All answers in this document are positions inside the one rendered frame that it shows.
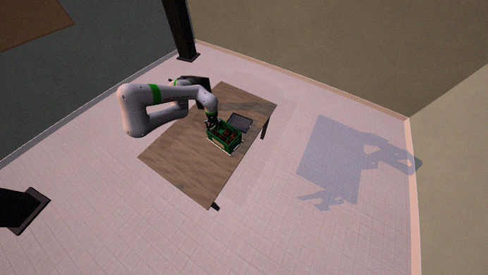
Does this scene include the green plastic crate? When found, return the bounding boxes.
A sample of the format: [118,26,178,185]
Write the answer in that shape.
[206,119,242,154]

